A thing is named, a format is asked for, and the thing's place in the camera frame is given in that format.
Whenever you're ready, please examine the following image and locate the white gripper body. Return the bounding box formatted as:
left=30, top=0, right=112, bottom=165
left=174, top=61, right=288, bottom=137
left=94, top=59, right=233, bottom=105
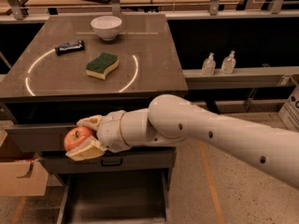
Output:
left=96, top=110, right=130, bottom=153

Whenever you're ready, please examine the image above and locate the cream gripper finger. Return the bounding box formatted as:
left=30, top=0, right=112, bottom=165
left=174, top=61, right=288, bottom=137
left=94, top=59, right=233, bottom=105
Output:
left=77, top=115, right=103, bottom=131
left=66, top=136, right=107, bottom=161

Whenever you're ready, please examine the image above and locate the red apple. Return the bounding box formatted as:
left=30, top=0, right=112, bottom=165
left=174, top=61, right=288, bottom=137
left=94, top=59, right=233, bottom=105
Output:
left=64, top=127, right=94, bottom=151

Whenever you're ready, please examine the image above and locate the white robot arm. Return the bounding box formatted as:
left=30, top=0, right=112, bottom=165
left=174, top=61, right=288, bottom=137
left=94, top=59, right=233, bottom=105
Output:
left=64, top=94, right=299, bottom=188

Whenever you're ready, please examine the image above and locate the grey middle drawer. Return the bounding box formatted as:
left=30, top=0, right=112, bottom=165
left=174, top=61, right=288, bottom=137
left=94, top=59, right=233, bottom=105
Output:
left=41, top=147, right=176, bottom=175

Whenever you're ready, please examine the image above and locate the grey drawer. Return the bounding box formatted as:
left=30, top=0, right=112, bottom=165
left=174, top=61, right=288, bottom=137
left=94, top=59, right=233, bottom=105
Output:
left=41, top=147, right=176, bottom=175
left=57, top=169, right=171, bottom=224
left=7, top=98, right=152, bottom=153

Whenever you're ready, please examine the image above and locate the grey bottom drawer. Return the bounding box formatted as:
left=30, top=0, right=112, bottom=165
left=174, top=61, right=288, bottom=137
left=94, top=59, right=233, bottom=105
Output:
left=57, top=169, right=171, bottom=224

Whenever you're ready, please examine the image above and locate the grey drawer cabinet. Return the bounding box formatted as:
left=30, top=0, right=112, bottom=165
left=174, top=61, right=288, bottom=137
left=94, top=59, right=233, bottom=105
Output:
left=0, top=13, right=187, bottom=224

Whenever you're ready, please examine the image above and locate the grey top drawer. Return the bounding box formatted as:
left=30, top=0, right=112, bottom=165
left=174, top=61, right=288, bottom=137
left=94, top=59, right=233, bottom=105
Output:
left=7, top=98, right=152, bottom=153

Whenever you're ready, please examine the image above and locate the green yellow sponge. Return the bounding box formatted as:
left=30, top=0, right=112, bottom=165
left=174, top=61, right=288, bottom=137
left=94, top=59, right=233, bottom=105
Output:
left=86, top=52, right=119, bottom=80

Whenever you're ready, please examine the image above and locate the dark snack bar wrapper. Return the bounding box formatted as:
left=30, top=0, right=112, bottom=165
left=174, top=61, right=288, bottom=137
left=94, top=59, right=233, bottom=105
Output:
left=54, top=40, right=85, bottom=55

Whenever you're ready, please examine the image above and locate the cardboard box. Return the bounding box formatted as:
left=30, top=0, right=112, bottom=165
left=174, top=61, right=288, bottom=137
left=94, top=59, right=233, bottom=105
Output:
left=0, top=131, right=50, bottom=198

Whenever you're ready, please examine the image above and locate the white ceramic bowl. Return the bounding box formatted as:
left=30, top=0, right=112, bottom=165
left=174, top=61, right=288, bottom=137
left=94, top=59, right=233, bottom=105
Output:
left=91, top=16, right=122, bottom=41

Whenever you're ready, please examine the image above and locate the left clear sanitizer bottle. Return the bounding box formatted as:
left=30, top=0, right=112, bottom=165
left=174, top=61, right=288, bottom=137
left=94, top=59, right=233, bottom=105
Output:
left=202, top=52, right=216, bottom=76

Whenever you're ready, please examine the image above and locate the clear sanitizer bottle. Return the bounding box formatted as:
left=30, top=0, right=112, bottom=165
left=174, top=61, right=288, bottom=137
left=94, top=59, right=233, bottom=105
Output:
left=221, top=50, right=236, bottom=74
left=202, top=52, right=216, bottom=76

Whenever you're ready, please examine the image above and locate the right clear sanitizer bottle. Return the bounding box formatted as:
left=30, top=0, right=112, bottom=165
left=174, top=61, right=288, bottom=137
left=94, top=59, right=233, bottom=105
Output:
left=221, top=50, right=236, bottom=74

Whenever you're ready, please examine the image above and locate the white printed box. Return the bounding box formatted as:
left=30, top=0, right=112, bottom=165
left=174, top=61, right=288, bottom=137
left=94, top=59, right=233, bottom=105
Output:
left=278, top=86, right=299, bottom=132

